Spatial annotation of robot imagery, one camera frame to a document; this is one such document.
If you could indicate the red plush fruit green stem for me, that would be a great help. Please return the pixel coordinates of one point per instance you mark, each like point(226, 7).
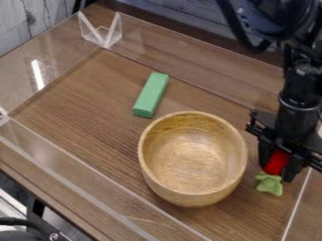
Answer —
point(270, 176)

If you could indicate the black table leg frame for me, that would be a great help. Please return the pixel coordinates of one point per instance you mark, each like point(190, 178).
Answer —
point(27, 226)

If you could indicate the clear acrylic front wall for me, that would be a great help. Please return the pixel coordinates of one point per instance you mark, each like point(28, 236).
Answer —
point(107, 211)

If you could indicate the green rectangular block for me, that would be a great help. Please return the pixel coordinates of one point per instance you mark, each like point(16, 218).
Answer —
point(150, 95)

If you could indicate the wooden bowl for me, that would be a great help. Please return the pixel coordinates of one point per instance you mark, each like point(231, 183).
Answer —
point(193, 158)

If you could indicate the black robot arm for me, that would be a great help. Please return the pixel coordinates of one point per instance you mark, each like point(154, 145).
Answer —
point(290, 23)

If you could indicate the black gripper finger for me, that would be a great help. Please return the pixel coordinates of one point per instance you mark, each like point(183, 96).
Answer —
point(293, 167)
point(265, 150)

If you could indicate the clear acrylic corner bracket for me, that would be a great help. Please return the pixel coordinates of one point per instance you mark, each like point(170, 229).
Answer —
point(102, 36)

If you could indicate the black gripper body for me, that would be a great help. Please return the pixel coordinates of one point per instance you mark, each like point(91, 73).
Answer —
point(289, 135)

